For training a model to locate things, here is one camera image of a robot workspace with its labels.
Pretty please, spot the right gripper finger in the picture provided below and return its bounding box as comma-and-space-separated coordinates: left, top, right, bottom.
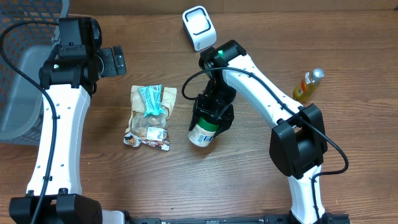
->
212, 104, 234, 138
188, 108, 200, 131

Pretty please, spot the green lid white jar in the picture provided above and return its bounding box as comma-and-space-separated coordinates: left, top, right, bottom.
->
188, 118, 219, 147

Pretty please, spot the brown snack pouch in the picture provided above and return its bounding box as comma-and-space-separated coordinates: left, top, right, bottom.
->
123, 85, 177, 151

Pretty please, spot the mint green snack bar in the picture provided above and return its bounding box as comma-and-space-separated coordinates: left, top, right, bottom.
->
138, 84, 165, 117

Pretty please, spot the yellow oil bottle silver cap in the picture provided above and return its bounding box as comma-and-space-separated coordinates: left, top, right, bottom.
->
292, 68, 324, 103

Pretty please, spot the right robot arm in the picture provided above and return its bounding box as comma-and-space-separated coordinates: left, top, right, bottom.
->
188, 40, 327, 223

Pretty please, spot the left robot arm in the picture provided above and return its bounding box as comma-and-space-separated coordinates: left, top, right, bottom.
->
9, 17, 128, 223

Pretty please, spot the white barcode scanner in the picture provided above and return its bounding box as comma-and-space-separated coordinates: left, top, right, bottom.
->
182, 6, 217, 52

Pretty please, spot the grey plastic mesh basket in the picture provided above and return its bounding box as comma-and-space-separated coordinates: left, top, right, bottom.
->
1, 0, 70, 146

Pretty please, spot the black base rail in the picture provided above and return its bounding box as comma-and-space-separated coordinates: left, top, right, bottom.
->
125, 213, 351, 224

